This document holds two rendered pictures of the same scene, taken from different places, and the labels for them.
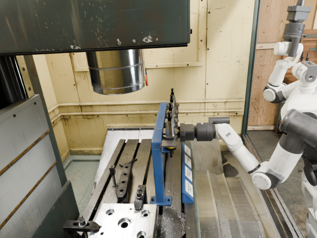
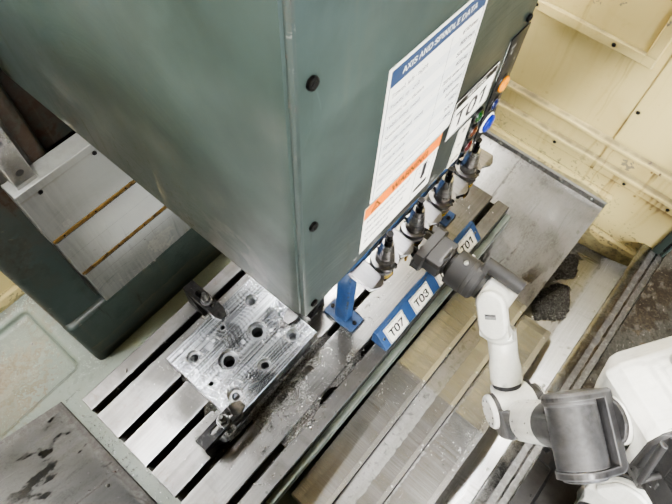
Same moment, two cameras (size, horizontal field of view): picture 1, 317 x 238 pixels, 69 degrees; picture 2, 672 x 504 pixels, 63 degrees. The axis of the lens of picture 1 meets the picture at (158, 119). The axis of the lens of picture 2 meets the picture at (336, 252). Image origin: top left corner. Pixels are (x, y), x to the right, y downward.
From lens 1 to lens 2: 0.72 m
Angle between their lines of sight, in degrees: 43
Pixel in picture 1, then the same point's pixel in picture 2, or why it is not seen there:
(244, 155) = (498, 359)
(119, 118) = not seen: hidden behind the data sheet
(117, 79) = not seen: hidden behind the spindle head
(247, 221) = (465, 418)
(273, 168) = (511, 419)
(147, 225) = (281, 356)
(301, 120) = (569, 424)
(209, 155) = (534, 253)
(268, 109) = not seen: outside the picture
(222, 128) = (488, 301)
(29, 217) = (157, 236)
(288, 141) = (538, 422)
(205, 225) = (396, 381)
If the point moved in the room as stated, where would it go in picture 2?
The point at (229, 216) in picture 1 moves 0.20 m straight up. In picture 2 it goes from (444, 393) to (460, 372)
